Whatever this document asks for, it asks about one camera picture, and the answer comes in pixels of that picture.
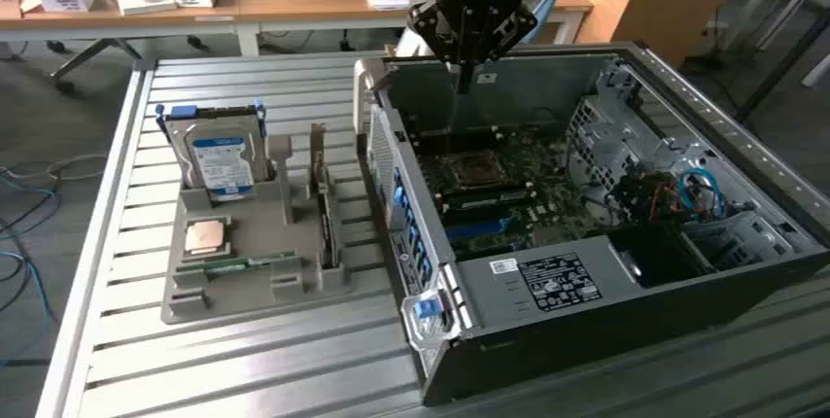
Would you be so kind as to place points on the open black PC case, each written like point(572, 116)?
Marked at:
point(584, 350)

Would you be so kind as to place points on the silver disk bay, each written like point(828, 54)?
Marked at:
point(747, 238)

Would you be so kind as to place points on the black graphics card metal bracket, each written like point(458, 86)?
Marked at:
point(330, 223)

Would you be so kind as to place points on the grey power supply unit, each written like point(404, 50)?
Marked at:
point(493, 301)

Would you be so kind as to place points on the CPU chip metal lid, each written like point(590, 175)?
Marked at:
point(205, 237)

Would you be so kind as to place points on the white barcode sticker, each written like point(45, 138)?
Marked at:
point(486, 78)

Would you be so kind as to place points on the CPU socket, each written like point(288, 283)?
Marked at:
point(474, 167)

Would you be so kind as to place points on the green RAM stick white label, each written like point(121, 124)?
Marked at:
point(486, 199)

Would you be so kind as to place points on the blue expansion slot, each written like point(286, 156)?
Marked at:
point(477, 229)

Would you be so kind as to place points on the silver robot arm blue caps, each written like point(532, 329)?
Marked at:
point(545, 10)

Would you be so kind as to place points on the grey plastic parts rack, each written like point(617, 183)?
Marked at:
point(260, 243)

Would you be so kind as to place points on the black plastic shroud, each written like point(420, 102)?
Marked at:
point(656, 253)

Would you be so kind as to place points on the white table leg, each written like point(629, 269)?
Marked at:
point(819, 70)

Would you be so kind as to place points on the green motherboard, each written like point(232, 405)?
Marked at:
point(552, 204)

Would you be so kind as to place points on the hard disk with blue caddy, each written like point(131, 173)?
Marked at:
point(221, 160)

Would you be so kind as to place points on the wooden office desk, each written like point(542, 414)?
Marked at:
point(98, 19)
point(312, 0)

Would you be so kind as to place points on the blue case latch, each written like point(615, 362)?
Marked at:
point(429, 308)

